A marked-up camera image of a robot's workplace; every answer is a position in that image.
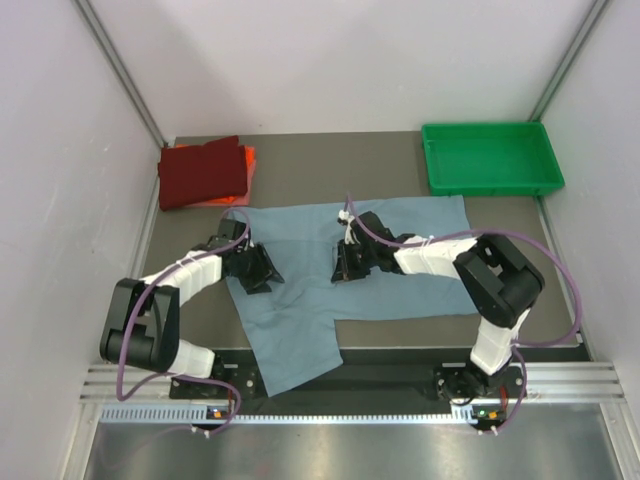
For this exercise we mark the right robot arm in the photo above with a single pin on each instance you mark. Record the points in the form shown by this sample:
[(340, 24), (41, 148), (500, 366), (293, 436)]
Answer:
[(501, 282)]

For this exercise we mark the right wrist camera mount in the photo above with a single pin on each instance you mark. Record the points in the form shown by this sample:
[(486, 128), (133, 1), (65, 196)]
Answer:
[(345, 218)]

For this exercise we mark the grey slotted cable duct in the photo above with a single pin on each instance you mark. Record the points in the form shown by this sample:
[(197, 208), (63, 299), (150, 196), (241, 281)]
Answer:
[(214, 415)]

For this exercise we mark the aluminium corner post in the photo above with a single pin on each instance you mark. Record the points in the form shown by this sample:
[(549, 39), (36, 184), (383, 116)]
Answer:
[(587, 26), (107, 47)]

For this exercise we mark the right aluminium corner post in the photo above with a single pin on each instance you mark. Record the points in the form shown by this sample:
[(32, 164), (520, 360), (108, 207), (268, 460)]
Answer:
[(587, 26)]

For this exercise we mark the blue t shirt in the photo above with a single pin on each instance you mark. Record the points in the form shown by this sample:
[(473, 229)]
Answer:
[(291, 329)]

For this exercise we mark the green plastic tray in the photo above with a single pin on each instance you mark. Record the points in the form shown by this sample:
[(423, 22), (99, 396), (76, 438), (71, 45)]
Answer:
[(490, 159)]

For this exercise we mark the orange folded t shirt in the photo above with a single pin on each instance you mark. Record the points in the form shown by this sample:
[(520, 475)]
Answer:
[(222, 173)]

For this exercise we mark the aluminium frame rail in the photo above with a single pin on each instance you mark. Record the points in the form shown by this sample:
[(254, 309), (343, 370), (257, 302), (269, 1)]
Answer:
[(564, 382)]

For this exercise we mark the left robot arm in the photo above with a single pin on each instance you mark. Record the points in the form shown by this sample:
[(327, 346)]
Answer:
[(144, 314)]

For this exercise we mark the dark red folded t shirt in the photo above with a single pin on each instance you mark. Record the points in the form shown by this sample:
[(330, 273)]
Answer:
[(176, 164)]

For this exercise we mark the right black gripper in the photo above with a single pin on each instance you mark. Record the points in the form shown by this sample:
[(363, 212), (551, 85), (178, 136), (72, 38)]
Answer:
[(344, 270)]

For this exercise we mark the left aluminium corner post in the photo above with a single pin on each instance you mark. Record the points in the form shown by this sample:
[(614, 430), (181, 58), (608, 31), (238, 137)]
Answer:
[(107, 47)]

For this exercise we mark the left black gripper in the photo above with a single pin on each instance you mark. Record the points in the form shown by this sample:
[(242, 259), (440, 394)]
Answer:
[(264, 271)]

